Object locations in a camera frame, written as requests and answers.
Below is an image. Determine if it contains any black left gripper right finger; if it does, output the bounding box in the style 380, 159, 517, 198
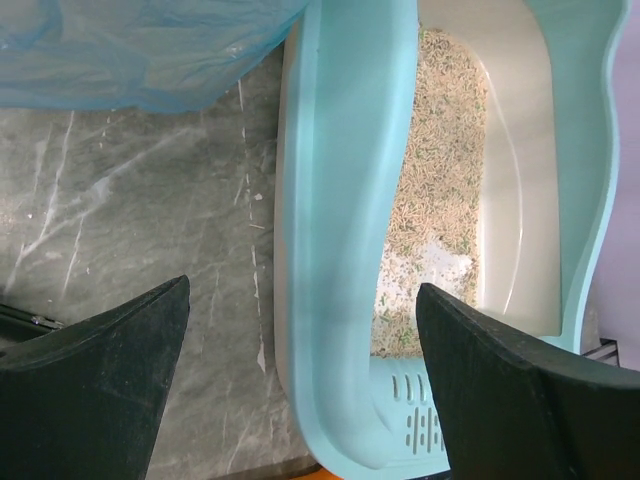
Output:
416, 283, 639, 479

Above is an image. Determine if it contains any orange toy microphone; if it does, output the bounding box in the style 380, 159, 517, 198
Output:
310, 468, 340, 480

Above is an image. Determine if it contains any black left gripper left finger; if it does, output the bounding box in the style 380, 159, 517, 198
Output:
1, 275, 190, 479

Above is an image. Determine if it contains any aluminium frame rail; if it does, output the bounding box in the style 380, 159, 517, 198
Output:
582, 339, 620, 367

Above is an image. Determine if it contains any light blue litter box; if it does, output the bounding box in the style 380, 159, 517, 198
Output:
274, 1, 632, 479

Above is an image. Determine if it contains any trash bin with blue bag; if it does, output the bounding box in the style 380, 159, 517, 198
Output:
1, 0, 307, 113

